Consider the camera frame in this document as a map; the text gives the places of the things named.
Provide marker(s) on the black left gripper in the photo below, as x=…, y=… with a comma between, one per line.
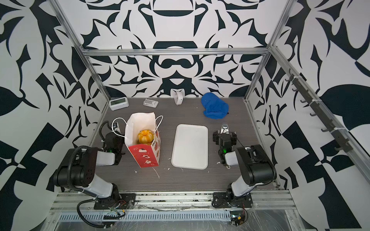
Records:
x=114, y=134

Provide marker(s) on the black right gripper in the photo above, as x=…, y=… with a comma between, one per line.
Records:
x=224, y=135

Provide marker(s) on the yellow fake bread bun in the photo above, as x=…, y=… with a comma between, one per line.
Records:
x=145, y=137

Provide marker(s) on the red white paper bag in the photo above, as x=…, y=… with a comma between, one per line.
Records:
x=145, y=155

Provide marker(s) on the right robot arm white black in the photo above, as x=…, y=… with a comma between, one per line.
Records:
x=255, y=166

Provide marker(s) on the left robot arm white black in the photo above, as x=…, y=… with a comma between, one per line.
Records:
x=77, y=170

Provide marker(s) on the blue cap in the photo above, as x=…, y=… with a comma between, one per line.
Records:
x=215, y=108

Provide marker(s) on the white plastic tray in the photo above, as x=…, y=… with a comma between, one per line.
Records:
x=190, y=148

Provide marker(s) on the white digital clock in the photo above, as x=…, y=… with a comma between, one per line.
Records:
x=118, y=103

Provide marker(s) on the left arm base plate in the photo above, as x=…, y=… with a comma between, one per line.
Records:
x=123, y=201

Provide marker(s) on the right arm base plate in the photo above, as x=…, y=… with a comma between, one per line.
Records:
x=226, y=200

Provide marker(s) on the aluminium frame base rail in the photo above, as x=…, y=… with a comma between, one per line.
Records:
x=191, y=206

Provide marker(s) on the grey wall hook rail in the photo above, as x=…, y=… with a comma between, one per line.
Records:
x=321, y=111

